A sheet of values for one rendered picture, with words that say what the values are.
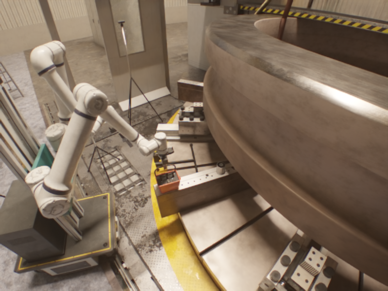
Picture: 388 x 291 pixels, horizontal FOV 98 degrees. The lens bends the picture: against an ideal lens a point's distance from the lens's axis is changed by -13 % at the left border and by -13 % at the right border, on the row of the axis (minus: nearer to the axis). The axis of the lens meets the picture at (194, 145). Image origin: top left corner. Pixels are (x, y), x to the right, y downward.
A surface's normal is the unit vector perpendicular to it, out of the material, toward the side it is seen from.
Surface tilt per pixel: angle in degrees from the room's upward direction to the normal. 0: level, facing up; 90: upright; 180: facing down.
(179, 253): 0
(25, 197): 0
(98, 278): 0
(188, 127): 90
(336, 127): 90
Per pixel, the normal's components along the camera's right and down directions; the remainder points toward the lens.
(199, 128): -0.03, 0.65
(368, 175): -0.73, 0.44
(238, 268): 0.00, -0.76
